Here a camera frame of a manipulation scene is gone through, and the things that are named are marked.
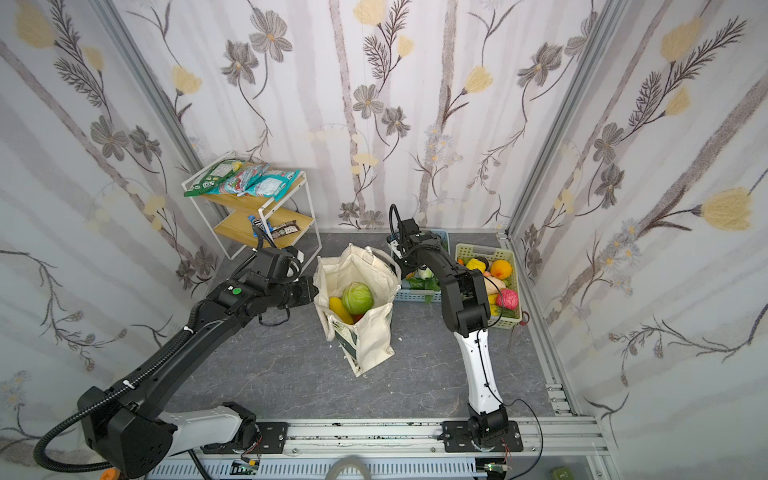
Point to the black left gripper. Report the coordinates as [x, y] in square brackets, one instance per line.
[306, 291]

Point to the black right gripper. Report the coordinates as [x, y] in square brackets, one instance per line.
[402, 241]

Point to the blue candy bar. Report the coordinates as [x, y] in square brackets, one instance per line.
[258, 224]

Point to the yellow banana toy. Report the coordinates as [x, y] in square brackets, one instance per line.
[337, 306]

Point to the green cabbage toy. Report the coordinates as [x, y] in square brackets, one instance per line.
[357, 298]

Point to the cream canvas grocery bag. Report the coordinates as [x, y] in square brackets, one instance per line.
[366, 343]

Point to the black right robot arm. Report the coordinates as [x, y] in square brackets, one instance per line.
[466, 314]

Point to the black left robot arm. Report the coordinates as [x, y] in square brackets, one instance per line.
[123, 423]

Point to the dark brown candy bar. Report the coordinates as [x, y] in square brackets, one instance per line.
[285, 229]

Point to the green leafy lettuce toy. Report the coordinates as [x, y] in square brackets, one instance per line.
[426, 284]

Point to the green plastic fruit basket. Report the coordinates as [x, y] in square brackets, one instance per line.
[500, 318]

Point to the blue plastic vegetable basket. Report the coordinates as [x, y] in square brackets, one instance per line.
[405, 294]

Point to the yellow citron toy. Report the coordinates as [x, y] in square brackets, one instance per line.
[476, 264]

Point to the beige pear toy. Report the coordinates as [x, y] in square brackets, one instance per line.
[494, 285]

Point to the orange fruit toy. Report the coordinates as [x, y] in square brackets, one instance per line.
[501, 269]

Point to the red teal snack packet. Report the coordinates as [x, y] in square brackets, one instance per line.
[243, 179]

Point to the pink dragon fruit toy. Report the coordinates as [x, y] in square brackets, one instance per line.
[507, 299]

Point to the green snack packet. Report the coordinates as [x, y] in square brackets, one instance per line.
[212, 178]

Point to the white wire two-tier shelf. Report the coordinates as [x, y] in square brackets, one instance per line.
[227, 217]

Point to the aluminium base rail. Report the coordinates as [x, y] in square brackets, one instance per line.
[531, 448]

